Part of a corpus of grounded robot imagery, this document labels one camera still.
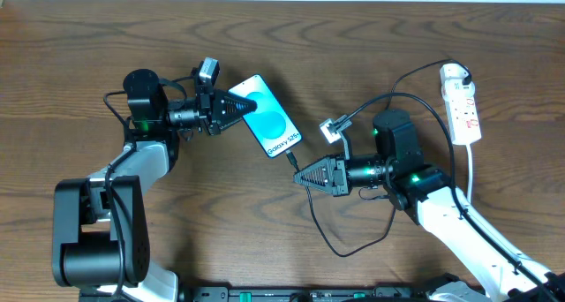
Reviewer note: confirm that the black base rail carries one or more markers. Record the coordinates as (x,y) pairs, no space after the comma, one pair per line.
(223,294)

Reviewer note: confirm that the white power strip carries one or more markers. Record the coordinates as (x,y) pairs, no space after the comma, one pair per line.
(462,112)

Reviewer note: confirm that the white USB charger plug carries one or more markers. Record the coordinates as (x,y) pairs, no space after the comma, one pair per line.
(455,71)

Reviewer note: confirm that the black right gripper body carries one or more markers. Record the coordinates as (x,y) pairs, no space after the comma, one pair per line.
(341,175)

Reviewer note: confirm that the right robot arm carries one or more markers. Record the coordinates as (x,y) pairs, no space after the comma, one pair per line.
(427,195)

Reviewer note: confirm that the blue Samsung Galaxy smartphone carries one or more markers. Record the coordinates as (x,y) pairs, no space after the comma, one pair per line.
(269,123)

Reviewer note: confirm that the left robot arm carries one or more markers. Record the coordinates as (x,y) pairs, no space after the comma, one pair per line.
(100,242)

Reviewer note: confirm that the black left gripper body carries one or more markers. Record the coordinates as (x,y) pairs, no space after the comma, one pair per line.
(207,113)

